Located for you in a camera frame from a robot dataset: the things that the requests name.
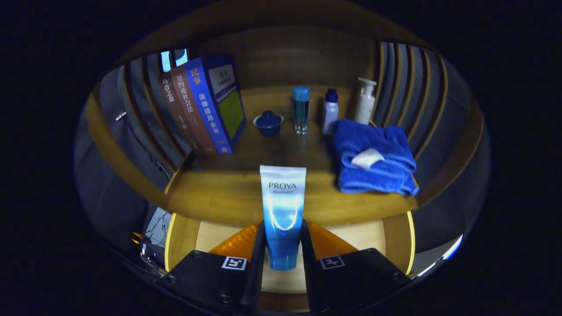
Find black backdrop cloth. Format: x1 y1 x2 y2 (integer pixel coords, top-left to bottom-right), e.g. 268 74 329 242
75 42 490 264

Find wooden countertop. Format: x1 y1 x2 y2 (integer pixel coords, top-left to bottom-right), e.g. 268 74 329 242
167 86 418 226

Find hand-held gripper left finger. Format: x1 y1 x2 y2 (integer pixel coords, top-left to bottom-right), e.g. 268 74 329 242
165 219 267 316

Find teal glass bottle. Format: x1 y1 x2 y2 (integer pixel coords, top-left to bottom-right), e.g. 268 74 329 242
293 86 310 135

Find dark brown book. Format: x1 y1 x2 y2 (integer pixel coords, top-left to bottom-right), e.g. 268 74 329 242
159 72 194 154

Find wooden drawer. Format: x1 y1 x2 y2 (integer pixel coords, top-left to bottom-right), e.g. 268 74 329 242
165 211 415 312

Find blue and white cosmetic tube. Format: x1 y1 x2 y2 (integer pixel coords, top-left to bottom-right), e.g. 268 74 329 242
259 165 307 271

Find white pump bottle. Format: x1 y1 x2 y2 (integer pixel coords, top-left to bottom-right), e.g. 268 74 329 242
354 77 377 126

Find tangle of black cables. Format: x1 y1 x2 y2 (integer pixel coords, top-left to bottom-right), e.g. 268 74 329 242
143 213 173 242

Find wooden cabinet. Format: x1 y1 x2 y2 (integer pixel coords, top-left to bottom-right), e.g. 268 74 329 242
86 9 486 229

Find dark blue lidded teacup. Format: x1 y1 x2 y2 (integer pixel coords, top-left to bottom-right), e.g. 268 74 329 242
253 110 284 136

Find blue folded towel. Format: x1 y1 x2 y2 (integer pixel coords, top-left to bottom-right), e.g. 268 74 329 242
331 118 420 196

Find thick blue book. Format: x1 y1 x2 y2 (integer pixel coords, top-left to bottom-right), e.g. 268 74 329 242
184 54 246 154

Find white bottle with blue cap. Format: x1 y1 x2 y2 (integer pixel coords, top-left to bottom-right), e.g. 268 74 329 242
321 88 339 135

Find reddish brown book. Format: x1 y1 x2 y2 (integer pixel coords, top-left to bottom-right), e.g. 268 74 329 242
169 65 218 154

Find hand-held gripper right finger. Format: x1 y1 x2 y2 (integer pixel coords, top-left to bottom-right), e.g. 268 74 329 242
300 219 411 314

